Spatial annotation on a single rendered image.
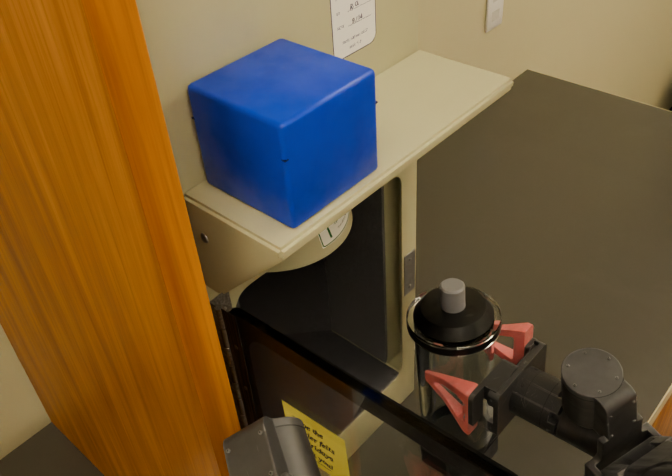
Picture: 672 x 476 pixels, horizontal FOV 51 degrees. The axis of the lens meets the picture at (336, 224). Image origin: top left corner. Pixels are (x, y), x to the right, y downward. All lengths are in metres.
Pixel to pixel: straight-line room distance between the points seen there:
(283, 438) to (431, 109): 0.32
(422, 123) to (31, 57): 0.33
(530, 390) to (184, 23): 0.52
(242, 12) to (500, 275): 0.87
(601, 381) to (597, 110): 1.19
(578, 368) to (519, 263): 0.64
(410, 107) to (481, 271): 0.71
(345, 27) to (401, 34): 0.09
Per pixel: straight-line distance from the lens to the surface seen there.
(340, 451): 0.66
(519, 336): 0.86
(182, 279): 0.49
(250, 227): 0.53
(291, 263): 0.77
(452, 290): 0.79
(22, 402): 1.21
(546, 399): 0.80
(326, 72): 0.53
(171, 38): 0.53
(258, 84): 0.52
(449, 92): 0.69
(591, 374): 0.74
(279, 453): 0.52
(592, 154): 1.67
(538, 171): 1.60
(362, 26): 0.68
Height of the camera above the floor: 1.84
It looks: 39 degrees down
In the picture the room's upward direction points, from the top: 5 degrees counter-clockwise
